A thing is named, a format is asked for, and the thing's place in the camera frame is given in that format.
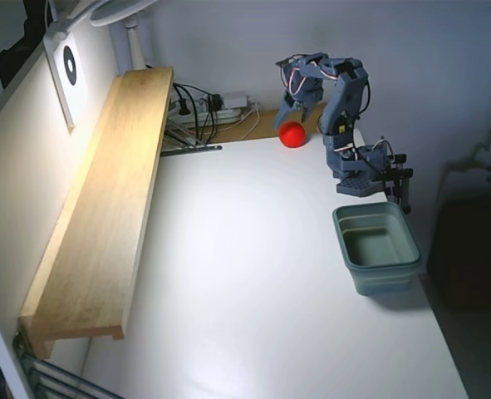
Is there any white desk lamp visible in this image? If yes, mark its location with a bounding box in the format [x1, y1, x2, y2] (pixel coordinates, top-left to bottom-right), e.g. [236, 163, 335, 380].
[90, 0, 160, 78]

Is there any large black table clamp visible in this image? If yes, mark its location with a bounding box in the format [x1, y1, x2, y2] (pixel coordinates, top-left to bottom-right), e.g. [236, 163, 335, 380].
[384, 167, 415, 215]

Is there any grey plastic container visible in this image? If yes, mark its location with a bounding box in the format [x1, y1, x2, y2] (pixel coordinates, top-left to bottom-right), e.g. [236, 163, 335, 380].
[331, 202, 423, 297]

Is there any white card with black ring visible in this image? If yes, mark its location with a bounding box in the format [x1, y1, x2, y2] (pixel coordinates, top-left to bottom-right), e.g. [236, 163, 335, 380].
[43, 31, 91, 133]

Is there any blue-grey gripper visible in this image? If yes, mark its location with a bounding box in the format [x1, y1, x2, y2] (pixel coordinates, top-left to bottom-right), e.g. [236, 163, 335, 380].
[273, 66, 325, 131]

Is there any red ball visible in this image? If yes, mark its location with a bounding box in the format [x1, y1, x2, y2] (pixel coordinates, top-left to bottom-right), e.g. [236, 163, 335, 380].
[278, 121, 307, 149]

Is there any white power adapter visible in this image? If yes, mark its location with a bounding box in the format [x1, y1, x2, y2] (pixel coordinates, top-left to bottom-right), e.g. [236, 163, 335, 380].
[221, 91, 250, 107]

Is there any white power strip with cables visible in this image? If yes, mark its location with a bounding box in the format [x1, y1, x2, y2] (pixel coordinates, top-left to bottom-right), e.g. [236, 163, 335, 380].
[172, 82, 221, 145]

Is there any metal shelf bracket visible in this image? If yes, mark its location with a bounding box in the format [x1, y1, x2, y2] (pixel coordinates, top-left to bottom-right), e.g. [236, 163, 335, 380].
[12, 330, 124, 399]
[160, 124, 224, 158]

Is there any long wooden shelf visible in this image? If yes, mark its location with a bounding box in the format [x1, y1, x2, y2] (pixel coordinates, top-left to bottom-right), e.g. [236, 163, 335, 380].
[19, 66, 175, 361]

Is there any white cable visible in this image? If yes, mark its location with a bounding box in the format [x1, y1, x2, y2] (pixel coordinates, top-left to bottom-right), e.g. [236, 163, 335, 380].
[218, 101, 263, 140]

